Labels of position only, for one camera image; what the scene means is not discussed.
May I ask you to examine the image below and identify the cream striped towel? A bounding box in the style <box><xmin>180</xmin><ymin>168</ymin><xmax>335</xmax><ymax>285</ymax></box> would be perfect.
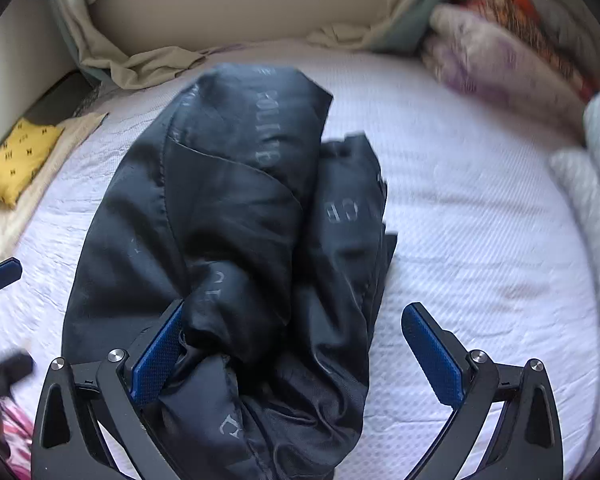
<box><xmin>0</xmin><ymin>113</ymin><xmax>106</xmax><ymax>261</ymax></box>

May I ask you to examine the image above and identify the dark bed headboard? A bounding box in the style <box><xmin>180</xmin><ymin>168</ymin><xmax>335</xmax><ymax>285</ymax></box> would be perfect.
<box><xmin>0</xmin><ymin>70</ymin><xmax>99</xmax><ymax>146</ymax></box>

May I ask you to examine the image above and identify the beige left curtain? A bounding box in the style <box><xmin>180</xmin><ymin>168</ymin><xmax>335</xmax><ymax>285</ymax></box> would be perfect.
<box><xmin>47</xmin><ymin>0</ymin><xmax>232</xmax><ymax>91</ymax></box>

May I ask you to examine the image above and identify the orange leopard print fabric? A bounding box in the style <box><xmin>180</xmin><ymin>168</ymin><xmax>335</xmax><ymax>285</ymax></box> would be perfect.
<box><xmin>462</xmin><ymin>0</ymin><xmax>598</xmax><ymax>102</ymax></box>

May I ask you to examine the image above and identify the floral purple folded blanket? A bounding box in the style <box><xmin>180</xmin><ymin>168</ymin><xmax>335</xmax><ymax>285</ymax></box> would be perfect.
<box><xmin>422</xmin><ymin>4</ymin><xmax>585</xmax><ymax>134</ymax></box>

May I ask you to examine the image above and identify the black patterned jacket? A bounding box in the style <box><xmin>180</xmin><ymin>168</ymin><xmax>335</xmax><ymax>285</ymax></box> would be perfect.
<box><xmin>61</xmin><ymin>65</ymin><xmax>396</xmax><ymax>479</ymax></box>

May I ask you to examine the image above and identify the yellow patterned cushion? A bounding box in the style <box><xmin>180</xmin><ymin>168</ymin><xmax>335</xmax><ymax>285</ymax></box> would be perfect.
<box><xmin>0</xmin><ymin>118</ymin><xmax>64</xmax><ymax>208</ymax></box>

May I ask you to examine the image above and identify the white textured bed cover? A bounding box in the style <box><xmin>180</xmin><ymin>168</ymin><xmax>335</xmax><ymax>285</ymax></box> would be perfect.
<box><xmin>0</xmin><ymin>41</ymin><xmax>600</xmax><ymax>479</ymax></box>

